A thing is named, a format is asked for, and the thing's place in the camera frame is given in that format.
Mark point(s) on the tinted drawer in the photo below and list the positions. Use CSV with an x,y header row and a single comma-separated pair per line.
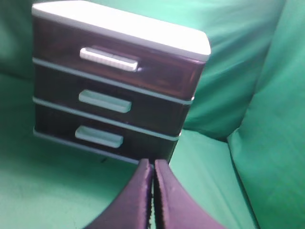
x,y
101,137
114,59
109,101

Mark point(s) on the white plastic drawer cabinet frame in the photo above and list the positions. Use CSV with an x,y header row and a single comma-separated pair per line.
x,y
129,27

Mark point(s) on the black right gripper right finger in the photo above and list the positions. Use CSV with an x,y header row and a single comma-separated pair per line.
x,y
174,208

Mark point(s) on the green cloth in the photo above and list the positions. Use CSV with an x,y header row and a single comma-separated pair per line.
x,y
241,155

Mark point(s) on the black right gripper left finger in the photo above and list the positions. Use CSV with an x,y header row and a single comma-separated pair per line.
x,y
131,209

